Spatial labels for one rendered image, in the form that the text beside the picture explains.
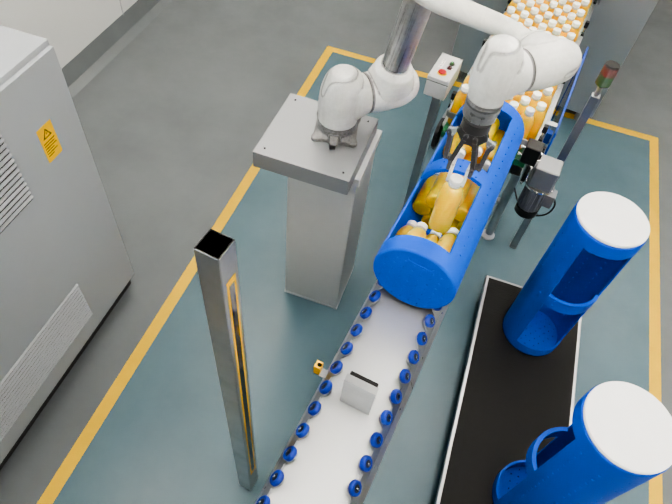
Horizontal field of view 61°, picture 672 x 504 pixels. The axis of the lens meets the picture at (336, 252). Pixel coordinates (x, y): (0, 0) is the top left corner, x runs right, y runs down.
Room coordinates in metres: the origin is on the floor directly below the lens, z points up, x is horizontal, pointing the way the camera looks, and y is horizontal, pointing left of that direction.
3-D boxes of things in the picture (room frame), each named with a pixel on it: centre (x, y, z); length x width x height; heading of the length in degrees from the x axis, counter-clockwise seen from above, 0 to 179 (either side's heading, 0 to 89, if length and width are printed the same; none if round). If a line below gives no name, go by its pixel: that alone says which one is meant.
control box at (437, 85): (2.24, -0.37, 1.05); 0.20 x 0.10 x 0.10; 160
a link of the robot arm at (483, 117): (1.16, -0.31, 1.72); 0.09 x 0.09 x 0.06
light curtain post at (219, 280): (0.65, 0.24, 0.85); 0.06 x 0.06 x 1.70; 70
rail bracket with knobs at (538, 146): (1.92, -0.78, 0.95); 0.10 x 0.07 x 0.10; 70
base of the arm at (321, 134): (1.73, 0.07, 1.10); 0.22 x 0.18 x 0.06; 179
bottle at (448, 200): (1.16, -0.31, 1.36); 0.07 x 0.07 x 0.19
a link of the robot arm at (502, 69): (1.17, -0.32, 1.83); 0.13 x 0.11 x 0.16; 119
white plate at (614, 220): (1.52, -1.03, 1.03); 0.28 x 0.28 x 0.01
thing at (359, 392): (0.69, -0.13, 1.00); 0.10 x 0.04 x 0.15; 70
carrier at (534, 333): (1.52, -1.03, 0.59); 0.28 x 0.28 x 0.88
